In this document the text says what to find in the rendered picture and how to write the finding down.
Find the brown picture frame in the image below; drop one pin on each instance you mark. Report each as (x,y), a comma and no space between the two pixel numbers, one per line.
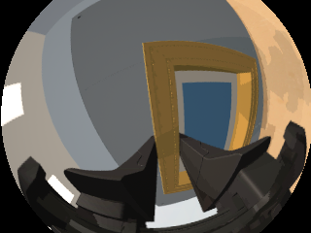
(200,90)

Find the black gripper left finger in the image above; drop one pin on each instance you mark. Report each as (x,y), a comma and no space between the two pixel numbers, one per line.
(134,182)

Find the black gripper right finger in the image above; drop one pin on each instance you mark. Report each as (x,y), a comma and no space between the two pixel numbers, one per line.
(211,170)

